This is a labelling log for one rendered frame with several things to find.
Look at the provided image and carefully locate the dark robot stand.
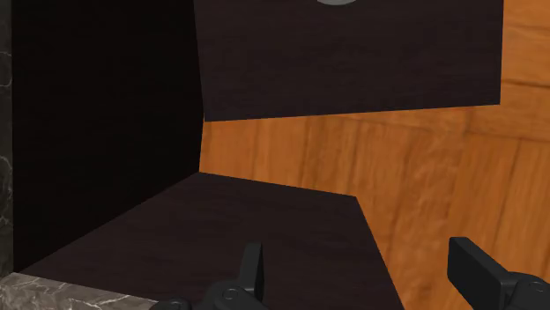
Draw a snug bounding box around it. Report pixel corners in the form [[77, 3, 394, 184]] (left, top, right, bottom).
[[192, 0, 504, 123]]

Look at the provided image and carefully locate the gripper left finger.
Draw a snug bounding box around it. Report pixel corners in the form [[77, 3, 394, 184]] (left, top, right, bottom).
[[149, 241, 268, 310]]

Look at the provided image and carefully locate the dark wood counter cabinet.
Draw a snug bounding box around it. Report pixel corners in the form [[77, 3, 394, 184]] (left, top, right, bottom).
[[11, 0, 405, 310]]

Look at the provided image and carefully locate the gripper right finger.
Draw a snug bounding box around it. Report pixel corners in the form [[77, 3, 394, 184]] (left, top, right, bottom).
[[446, 235, 550, 310]]

